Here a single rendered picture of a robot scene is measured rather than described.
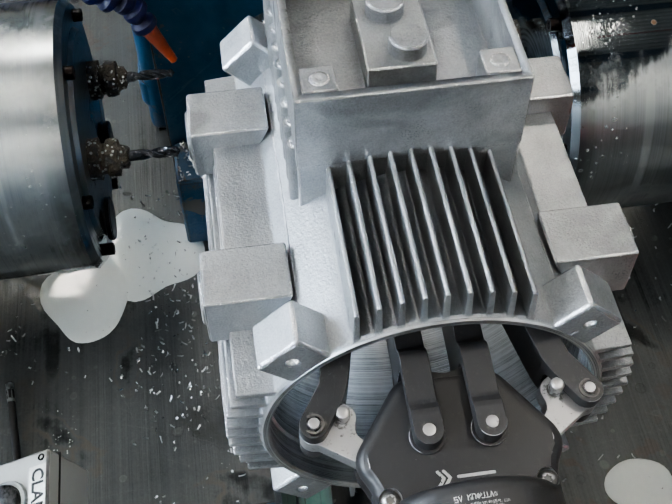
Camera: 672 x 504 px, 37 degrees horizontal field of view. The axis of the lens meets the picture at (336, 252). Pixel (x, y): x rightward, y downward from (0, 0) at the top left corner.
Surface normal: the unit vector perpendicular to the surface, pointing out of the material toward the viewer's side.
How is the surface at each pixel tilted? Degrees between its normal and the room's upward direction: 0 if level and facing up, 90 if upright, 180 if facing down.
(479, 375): 6
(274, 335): 45
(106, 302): 0
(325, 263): 32
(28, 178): 58
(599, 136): 66
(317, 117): 89
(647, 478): 0
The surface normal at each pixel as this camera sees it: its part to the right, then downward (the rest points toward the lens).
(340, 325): -0.52, -0.44
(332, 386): 0.02, -0.50
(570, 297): -0.70, -0.34
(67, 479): 0.91, -0.34
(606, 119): 0.12, 0.37
